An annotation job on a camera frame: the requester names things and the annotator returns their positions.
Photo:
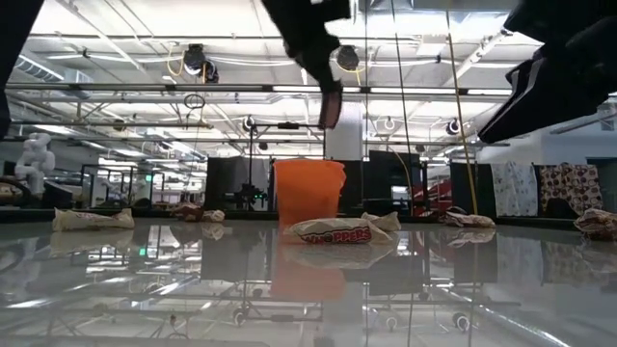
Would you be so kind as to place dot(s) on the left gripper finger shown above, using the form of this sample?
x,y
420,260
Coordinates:
x,y
315,77
332,72

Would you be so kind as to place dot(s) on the tan Whoppers candy pack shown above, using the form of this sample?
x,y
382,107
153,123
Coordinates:
x,y
213,216
91,220
337,232
598,224
385,221
474,221

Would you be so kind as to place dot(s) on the black rig stand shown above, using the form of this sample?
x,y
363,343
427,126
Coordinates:
x,y
288,125

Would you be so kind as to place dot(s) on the brown patterned cloth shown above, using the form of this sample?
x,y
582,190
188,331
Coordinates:
x,y
571,185

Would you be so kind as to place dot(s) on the white patterned cloth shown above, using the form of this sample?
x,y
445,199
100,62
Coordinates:
x,y
515,189

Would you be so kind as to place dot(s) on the black computer monitor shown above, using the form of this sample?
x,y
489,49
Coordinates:
x,y
393,171

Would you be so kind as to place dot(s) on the orange plastic bucket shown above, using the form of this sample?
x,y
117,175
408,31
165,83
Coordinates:
x,y
308,193

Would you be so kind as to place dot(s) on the black divider panel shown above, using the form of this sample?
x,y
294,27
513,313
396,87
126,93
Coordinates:
x,y
484,188

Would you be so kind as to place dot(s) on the dark screen panel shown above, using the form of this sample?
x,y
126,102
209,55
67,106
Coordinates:
x,y
231,180

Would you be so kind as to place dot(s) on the red metal rack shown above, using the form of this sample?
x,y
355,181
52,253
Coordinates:
x,y
436,190

